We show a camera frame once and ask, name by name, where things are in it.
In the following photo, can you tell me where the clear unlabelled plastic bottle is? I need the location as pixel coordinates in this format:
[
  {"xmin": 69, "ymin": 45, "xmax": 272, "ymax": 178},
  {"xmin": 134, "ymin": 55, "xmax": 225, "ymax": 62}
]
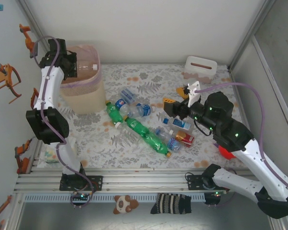
[{"xmin": 74, "ymin": 61, "xmax": 99, "ymax": 78}]

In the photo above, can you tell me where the blue-capped bottle white-blue label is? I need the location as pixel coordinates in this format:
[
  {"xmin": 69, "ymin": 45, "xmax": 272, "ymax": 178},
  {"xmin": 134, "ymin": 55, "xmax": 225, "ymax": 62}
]
[{"xmin": 162, "ymin": 116, "xmax": 194, "ymax": 132}]

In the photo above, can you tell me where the large clear bottle blue label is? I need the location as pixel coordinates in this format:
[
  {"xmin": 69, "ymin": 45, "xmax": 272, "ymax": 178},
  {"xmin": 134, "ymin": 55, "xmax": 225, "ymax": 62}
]
[{"xmin": 154, "ymin": 127, "xmax": 183, "ymax": 153}]

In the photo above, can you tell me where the clear bottle striped label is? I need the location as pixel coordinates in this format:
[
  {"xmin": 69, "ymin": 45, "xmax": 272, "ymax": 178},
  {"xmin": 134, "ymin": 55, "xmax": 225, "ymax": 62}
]
[{"xmin": 120, "ymin": 88, "xmax": 139, "ymax": 105}]

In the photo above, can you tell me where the clear bottle white cap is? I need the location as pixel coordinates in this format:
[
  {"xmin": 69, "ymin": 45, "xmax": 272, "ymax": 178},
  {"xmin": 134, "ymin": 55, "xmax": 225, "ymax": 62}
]
[{"xmin": 115, "ymin": 121, "xmax": 136, "ymax": 146}]

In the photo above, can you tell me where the pink bin liner bag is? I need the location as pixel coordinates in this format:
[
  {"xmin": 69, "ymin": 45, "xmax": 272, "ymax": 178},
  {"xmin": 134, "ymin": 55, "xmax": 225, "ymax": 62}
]
[{"xmin": 62, "ymin": 44, "xmax": 103, "ymax": 88}]

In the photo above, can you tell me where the beige ribbed waste bin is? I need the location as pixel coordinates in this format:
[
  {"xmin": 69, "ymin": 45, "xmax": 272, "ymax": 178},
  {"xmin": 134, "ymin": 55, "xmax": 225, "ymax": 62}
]
[{"xmin": 59, "ymin": 44, "xmax": 107, "ymax": 115}]

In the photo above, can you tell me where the white tissue box pink base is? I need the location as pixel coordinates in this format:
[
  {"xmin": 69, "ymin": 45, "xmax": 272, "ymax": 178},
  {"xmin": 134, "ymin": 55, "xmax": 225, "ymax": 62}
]
[{"xmin": 182, "ymin": 56, "xmax": 218, "ymax": 84}]

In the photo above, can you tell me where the red plastic object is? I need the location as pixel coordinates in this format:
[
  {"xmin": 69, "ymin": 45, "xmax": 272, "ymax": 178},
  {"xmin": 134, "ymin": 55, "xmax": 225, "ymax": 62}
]
[{"xmin": 213, "ymin": 142, "xmax": 236, "ymax": 161}]

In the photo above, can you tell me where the clear bottle round logo label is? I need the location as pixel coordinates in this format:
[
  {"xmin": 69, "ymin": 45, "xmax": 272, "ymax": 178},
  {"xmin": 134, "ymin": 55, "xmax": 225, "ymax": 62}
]
[{"xmin": 114, "ymin": 98, "xmax": 132, "ymax": 115}]

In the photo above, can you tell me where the green plastic soda bottle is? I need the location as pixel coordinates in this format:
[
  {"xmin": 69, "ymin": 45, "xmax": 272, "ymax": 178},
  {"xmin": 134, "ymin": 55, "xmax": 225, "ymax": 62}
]
[{"xmin": 106, "ymin": 101, "xmax": 126, "ymax": 124}]

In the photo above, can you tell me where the bag of colourful candies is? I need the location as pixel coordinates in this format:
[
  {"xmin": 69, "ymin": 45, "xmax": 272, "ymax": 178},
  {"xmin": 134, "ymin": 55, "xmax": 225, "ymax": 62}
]
[{"xmin": 37, "ymin": 136, "xmax": 77, "ymax": 168}]

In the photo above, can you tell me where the black and white striped sock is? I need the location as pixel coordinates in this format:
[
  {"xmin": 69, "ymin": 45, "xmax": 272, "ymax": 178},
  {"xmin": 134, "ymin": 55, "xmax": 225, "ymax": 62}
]
[{"xmin": 150, "ymin": 193, "xmax": 192, "ymax": 215}]

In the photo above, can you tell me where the brown and white panda plush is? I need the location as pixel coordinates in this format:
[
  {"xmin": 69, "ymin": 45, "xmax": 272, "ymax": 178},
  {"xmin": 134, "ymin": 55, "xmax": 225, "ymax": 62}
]
[{"xmin": 113, "ymin": 194, "xmax": 140, "ymax": 215}]

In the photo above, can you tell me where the aluminium corner post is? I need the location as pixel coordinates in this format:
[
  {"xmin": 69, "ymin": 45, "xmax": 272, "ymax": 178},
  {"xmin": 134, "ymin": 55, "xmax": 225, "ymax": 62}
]
[
  {"xmin": 228, "ymin": 0, "xmax": 278, "ymax": 71},
  {"xmin": 18, "ymin": 0, "xmax": 55, "ymax": 56}
]

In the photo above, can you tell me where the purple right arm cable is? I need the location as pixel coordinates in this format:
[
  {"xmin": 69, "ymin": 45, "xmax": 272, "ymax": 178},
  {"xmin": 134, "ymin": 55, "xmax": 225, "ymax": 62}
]
[{"xmin": 196, "ymin": 82, "xmax": 288, "ymax": 194}]

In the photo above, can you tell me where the orange gripper wall sticker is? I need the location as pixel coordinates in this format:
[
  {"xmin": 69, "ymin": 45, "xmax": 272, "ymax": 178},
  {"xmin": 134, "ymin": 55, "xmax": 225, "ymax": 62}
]
[{"xmin": 0, "ymin": 63, "xmax": 23, "ymax": 104}]

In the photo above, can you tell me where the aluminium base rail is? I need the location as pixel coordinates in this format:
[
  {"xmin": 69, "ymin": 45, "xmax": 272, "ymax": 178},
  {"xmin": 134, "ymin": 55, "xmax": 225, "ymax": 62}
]
[{"xmin": 13, "ymin": 167, "xmax": 279, "ymax": 192}]

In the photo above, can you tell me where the white slotted cable duct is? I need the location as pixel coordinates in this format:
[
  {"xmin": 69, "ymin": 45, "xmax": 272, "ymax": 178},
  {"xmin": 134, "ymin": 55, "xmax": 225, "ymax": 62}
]
[{"xmin": 24, "ymin": 193, "xmax": 206, "ymax": 203}]

